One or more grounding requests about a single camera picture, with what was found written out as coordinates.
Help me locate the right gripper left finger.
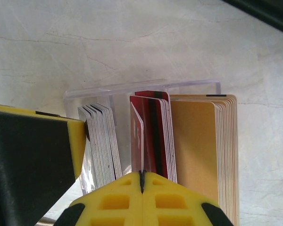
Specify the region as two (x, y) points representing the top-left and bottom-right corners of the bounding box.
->
(58, 171), (144, 226)

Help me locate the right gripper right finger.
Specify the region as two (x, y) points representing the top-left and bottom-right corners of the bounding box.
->
(142, 170), (234, 226)

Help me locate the silver card stack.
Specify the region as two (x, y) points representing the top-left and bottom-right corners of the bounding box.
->
(77, 102), (123, 189)

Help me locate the single red card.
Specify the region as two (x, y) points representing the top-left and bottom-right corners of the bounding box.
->
(129, 101), (145, 174)

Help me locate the gold card stack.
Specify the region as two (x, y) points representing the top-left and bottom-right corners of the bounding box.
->
(169, 94), (240, 226)

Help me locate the red card stack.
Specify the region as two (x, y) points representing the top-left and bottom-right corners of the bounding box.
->
(129, 90), (179, 184)

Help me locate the box of coloured blocks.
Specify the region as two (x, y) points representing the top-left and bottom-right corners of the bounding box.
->
(63, 79), (222, 195)

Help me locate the folded black chessboard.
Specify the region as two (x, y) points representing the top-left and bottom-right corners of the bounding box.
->
(223, 0), (283, 37)

